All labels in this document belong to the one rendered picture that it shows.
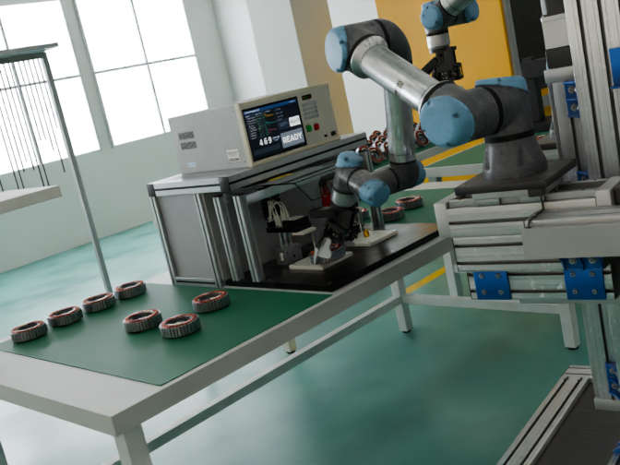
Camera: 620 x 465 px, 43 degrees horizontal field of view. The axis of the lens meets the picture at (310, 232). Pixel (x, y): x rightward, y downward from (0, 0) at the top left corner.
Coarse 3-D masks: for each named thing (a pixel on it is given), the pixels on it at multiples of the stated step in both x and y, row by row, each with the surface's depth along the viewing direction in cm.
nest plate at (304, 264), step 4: (348, 252) 254; (308, 256) 260; (344, 256) 251; (348, 256) 253; (300, 260) 258; (304, 260) 256; (308, 260) 255; (336, 260) 249; (340, 260) 250; (292, 264) 255; (296, 264) 254; (300, 264) 253; (304, 264) 251; (308, 264) 250; (312, 264) 249; (324, 264) 246; (328, 264) 246; (332, 264) 247; (292, 268) 254; (296, 268) 252; (300, 268) 251; (304, 268) 250; (308, 268) 248; (312, 268) 247; (316, 268) 246; (320, 268) 245; (324, 268) 245
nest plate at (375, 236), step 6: (360, 234) 276; (372, 234) 272; (378, 234) 270; (384, 234) 268; (390, 234) 268; (354, 240) 269; (360, 240) 267; (366, 240) 265; (372, 240) 264; (378, 240) 264
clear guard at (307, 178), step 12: (300, 168) 263; (312, 168) 256; (324, 168) 249; (264, 180) 253; (276, 180) 246; (288, 180) 240; (300, 180) 234; (312, 180) 236; (312, 192) 232; (324, 192) 234
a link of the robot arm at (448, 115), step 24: (360, 24) 203; (336, 48) 200; (360, 48) 196; (384, 48) 196; (336, 72) 204; (360, 72) 200; (384, 72) 191; (408, 72) 186; (408, 96) 185; (432, 96) 177; (456, 96) 174; (480, 96) 175; (432, 120) 176; (456, 120) 171; (480, 120) 173; (456, 144) 175
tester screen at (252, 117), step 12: (264, 108) 255; (276, 108) 259; (288, 108) 262; (252, 120) 251; (264, 120) 255; (276, 120) 259; (300, 120) 266; (252, 132) 251; (264, 132) 255; (276, 132) 259; (252, 144) 251; (300, 144) 266
